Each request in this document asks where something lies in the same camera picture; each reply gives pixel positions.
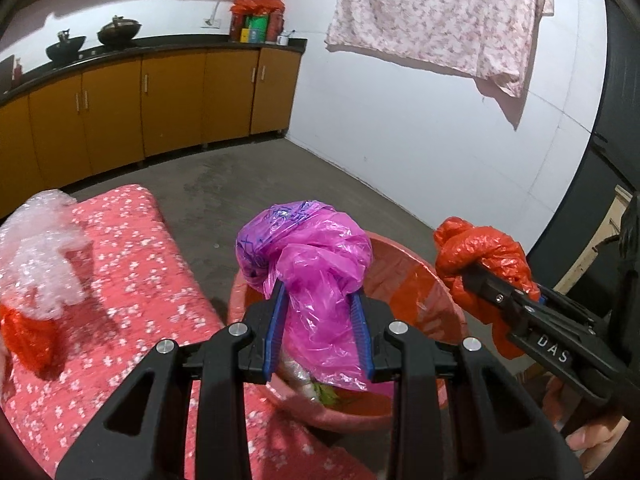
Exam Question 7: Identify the magenta plastic bag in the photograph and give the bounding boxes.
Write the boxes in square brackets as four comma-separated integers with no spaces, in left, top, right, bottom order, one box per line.
[235,200,394,396]

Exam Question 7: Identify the orange bag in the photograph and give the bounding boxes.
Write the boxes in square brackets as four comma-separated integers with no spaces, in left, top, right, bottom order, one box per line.
[1,306,63,379]
[432,216,542,361]

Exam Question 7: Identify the clear bubble wrap bundle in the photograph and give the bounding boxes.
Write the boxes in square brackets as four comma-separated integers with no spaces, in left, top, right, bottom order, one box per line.
[1,190,90,321]

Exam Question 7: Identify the olive green plastic bag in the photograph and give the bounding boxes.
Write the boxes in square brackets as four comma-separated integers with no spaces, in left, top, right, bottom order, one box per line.
[310,380,342,408]

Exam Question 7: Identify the person right hand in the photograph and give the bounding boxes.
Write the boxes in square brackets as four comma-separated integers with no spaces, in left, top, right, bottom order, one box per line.
[542,376,629,478]

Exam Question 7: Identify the red plastic laundry basket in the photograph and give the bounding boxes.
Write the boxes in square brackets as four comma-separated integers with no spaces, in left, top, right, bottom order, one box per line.
[226,231,471,434]

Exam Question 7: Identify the red floral tablecloth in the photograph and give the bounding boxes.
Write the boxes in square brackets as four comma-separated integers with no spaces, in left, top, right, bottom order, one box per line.
[1,184,375,479]

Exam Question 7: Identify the wooden lower cabinets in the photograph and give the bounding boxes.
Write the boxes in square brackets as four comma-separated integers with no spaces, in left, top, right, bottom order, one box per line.
[1,47,303,216]

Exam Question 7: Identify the white mug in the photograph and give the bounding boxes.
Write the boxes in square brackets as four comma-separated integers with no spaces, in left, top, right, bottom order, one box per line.
[277,30,294,47]

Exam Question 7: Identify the red covered bottle group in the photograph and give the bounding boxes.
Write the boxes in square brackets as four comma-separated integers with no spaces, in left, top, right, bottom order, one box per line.
[229,0,285,44]

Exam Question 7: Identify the black lidded wok right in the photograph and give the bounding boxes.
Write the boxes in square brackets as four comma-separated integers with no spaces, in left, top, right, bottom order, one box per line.
[96,15,142,50]

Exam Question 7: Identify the black wok left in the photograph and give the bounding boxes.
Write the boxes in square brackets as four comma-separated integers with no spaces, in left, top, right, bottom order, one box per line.
[46,29,87,65]

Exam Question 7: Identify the pink floral hanging sheet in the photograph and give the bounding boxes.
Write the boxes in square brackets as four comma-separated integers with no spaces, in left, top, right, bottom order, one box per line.
[326,0,554,98]

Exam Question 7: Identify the red sauce bottle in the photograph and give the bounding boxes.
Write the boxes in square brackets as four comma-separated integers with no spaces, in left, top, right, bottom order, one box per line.
[12,58,23,88]

